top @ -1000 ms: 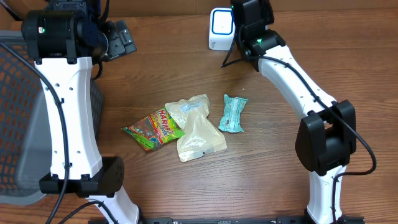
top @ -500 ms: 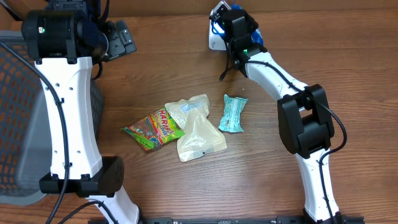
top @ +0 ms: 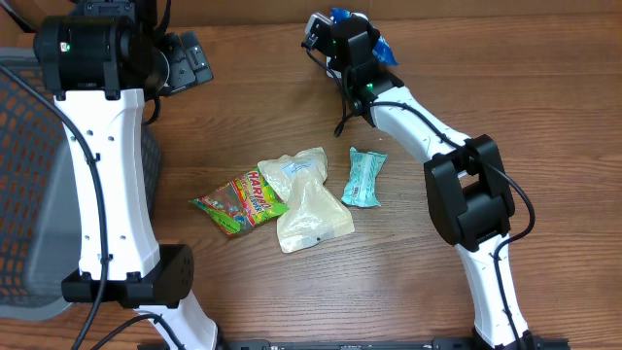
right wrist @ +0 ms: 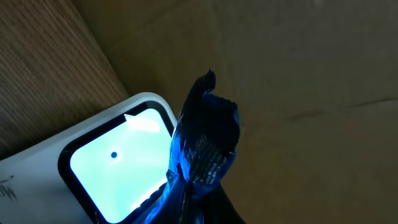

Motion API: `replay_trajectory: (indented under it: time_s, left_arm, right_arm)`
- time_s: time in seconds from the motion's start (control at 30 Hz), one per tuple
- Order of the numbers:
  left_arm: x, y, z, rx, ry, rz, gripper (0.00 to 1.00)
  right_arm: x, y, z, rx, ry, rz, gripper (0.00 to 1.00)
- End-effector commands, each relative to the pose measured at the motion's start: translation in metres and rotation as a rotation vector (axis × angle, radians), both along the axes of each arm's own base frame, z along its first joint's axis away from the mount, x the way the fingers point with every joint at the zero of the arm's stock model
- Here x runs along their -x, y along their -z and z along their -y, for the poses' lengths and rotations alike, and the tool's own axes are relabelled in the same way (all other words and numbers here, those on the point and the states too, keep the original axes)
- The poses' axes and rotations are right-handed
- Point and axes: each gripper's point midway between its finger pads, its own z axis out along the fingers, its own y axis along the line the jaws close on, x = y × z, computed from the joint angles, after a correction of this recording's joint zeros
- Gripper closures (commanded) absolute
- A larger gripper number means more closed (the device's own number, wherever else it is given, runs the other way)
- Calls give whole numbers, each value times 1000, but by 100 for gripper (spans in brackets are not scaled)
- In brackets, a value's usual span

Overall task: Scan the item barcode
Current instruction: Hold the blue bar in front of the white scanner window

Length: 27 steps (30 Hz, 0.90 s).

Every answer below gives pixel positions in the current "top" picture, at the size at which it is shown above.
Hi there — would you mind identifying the blue snack bar wrapper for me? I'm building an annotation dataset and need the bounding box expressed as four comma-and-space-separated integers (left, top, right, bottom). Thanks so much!
330, 8, 397, 66

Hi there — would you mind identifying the light teal snack packet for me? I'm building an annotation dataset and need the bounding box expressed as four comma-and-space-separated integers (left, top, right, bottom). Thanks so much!
341, 147, 387, 208

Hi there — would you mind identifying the Haribo gummy worms bag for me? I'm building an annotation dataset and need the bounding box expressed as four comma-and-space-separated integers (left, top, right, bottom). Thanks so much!
190, 167, 289, 237

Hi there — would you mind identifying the beige paper pouch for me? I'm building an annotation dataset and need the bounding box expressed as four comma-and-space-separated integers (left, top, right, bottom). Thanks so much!
258, 147, 355, 254

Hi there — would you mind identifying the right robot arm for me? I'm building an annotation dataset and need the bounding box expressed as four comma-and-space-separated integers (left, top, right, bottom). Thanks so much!
321, 15, 536, 349

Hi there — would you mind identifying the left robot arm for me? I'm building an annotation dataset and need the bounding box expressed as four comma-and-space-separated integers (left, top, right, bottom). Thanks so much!
33, 1, 219, 349

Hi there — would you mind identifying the white barcode scanner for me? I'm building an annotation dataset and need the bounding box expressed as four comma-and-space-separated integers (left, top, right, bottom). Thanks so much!
326, 56, 341, 80

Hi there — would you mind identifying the grey plastic mesh basket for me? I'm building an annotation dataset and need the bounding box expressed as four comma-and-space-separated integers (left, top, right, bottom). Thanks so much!
0, 47, 162, 322

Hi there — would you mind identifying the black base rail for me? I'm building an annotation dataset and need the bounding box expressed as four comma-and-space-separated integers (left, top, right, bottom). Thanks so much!
138, 337, 570, 350

